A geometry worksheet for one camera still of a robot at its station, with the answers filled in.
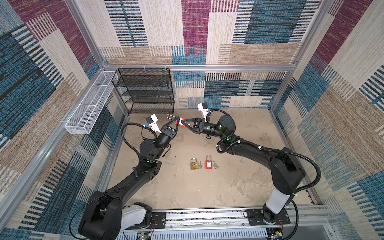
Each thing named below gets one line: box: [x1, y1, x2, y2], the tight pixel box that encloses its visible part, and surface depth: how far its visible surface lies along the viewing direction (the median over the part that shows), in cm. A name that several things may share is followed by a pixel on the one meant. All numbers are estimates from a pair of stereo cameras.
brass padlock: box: [190, 157, 199, 170], surface depth 93 cm
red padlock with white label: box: [205, 154, 213, 170], surface depth 93 cm
